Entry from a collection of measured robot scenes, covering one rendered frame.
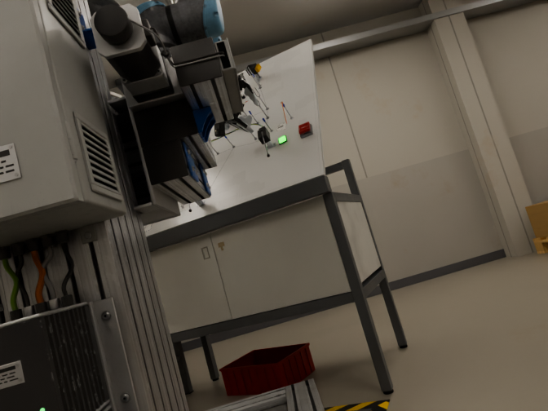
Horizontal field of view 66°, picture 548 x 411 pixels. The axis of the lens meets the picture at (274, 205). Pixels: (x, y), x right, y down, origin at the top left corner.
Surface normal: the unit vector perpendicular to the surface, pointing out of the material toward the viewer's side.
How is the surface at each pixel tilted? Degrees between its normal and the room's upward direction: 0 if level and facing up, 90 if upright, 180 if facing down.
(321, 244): 90
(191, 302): 90
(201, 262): 90
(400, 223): 90
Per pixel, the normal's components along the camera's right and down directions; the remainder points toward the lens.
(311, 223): -0.39, 0.00
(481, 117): 0.01, -0.12
